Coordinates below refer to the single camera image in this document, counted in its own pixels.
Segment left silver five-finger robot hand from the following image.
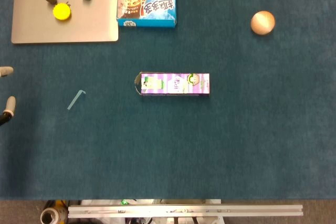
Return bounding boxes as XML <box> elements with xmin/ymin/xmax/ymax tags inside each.
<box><xmin>0</xmin><ymin>66</ymin><xmax>17</xmax><ymax>127</ymax></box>

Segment purple and white carton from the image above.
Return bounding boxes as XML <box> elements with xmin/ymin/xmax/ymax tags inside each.
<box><xmin>134</xmin><ymin>71</ymin><xmax>211</xmax><ymax>98</ymax></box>

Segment silver closed laptop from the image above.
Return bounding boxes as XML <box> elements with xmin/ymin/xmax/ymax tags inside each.
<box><xmin>10</xmin><ymin>0</ymin><xmax>119</xmax><ymax>44</ymax></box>

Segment blue cookie box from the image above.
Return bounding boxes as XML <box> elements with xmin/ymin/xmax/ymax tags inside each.
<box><xmin>116</xmin><ymin>0</ymin><xmax>177</xmax><ymax>28</ymax></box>

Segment yellow ribbed bottle cap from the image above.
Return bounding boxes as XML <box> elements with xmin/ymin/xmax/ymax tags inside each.
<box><xmin>52</xmin><ymin>3</ymin><xmax>72</xmax><ymax>22</ymax></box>

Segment roll of clear tape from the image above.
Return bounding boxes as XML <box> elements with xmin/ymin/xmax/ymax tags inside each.
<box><xmin>40</xmin><ymin>207</ymin><xmax>61</xmax><ymax>224</ymax></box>

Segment blue felt table cloth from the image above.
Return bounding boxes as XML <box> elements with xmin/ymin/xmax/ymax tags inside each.
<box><xmin>0</xmin><ymin>0</ymin><xmax>336</xmax><ymax>200</ymax></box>

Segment wooden ball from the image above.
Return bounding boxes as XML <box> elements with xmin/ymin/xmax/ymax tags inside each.
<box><xmin>250</xmin><ymin>10</ymin><xmax>276</xmax><ymax>36</ymax></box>

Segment aluminium profile rail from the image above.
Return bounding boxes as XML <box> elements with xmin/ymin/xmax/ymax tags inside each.
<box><xmin>67</xmin><ymin>204</ymin><xmax>304</xmax><ymax>219</ymax></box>

